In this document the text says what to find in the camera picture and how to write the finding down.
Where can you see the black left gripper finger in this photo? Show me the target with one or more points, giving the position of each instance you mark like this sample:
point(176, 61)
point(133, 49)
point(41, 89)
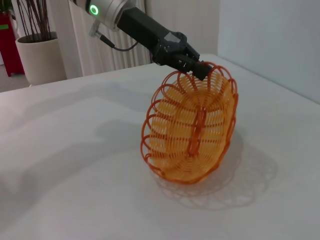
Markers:
point(202, 67)
point(190, 69)

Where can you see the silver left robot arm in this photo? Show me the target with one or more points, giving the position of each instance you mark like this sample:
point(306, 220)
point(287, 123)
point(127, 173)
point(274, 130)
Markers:
point(110, 12)

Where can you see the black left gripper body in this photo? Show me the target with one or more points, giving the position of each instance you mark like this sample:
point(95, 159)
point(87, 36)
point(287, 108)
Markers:
point(150, 32)

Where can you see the white round plant pot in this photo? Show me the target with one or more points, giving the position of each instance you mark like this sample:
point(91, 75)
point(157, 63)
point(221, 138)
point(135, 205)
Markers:
point(40, 62)

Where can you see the white ribbed radiator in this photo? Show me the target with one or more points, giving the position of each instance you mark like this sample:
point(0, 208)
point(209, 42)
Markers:
point(80, 50)

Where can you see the dark bare plant twigs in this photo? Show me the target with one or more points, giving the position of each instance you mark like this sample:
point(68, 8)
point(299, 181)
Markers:
point(43, 30)

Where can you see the orange woven plastic basket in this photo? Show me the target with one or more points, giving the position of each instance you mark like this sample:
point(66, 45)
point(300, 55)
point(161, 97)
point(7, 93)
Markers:
point(170, 120)

